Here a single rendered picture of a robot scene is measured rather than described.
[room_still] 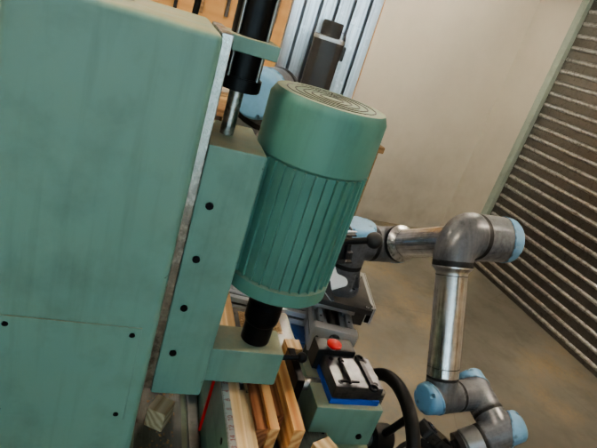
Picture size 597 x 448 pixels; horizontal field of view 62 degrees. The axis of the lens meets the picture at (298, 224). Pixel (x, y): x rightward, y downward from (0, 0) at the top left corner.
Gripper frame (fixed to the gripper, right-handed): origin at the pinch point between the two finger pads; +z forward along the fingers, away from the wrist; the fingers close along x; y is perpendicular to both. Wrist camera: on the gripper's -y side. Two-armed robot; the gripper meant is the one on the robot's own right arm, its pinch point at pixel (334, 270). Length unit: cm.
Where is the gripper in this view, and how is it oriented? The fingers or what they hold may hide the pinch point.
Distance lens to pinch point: 101.5
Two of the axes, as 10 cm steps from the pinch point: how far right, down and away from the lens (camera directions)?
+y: 9.7, 0.1, 2.5
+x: -1.2, 9.0, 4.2
